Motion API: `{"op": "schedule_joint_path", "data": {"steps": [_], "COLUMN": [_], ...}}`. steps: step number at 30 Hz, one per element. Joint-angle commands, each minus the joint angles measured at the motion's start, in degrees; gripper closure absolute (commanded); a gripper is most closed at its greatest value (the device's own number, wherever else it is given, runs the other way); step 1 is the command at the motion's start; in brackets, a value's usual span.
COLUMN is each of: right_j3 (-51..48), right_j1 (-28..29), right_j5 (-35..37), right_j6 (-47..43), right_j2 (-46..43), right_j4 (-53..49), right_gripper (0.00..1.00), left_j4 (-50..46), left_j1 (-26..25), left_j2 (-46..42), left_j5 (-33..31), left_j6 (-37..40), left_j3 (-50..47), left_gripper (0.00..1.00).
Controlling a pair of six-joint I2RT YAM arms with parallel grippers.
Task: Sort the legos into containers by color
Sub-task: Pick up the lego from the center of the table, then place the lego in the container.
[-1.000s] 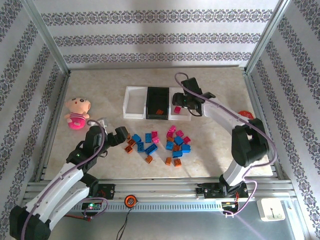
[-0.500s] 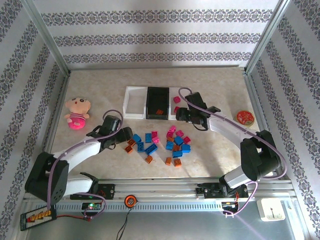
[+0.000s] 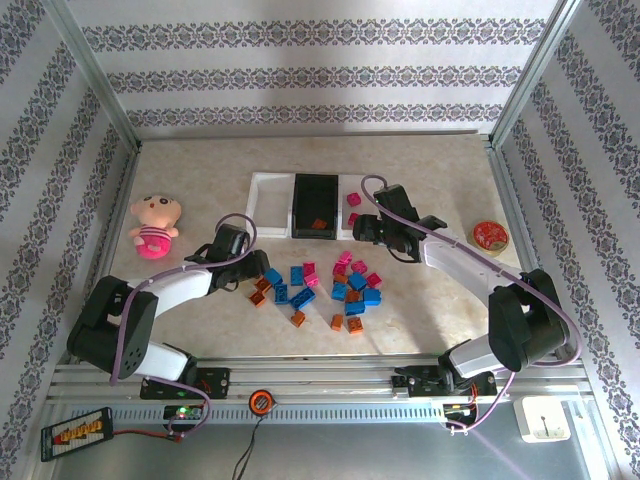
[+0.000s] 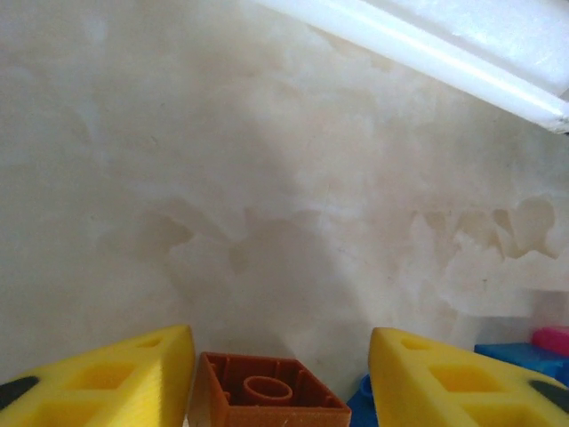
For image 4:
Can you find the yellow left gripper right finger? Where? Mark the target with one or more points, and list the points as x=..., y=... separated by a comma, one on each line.
x=444, y=396

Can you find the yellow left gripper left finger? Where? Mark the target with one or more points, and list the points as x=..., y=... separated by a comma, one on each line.
x=89, y=396

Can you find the long blue lego brick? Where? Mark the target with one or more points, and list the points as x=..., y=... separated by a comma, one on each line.
x=511, y=356

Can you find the orange lego brick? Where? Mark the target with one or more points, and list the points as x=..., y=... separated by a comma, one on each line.
x=266, y=413

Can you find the pink lego brick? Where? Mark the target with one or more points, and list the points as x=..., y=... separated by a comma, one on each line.
x=551, y=338

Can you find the white plastic bin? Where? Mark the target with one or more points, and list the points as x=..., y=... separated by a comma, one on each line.
x=444, y=40

